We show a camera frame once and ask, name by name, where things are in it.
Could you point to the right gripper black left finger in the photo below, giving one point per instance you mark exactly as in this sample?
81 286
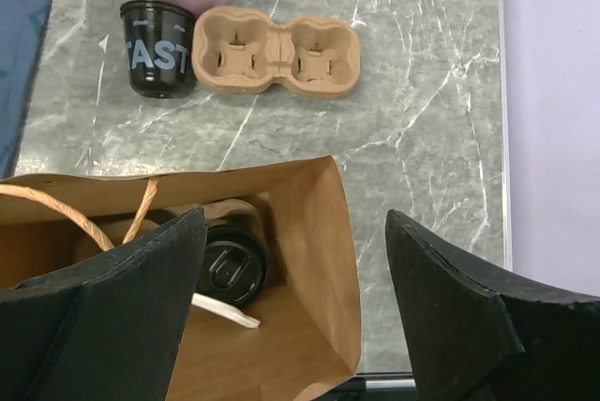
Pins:
106 328

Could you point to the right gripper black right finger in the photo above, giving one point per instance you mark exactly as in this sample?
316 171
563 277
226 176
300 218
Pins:
476 331

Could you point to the single pulp cup carrier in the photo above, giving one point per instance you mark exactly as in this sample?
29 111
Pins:
232 212

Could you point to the single white paper straw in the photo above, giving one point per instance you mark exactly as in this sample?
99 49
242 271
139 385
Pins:
224 310

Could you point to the brown paper bag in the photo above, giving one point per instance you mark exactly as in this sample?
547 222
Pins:
309 340

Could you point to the brown pulp cup carrier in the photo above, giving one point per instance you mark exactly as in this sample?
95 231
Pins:
243 51

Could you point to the blue letter placemat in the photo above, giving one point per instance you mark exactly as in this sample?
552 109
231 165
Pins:
23 29

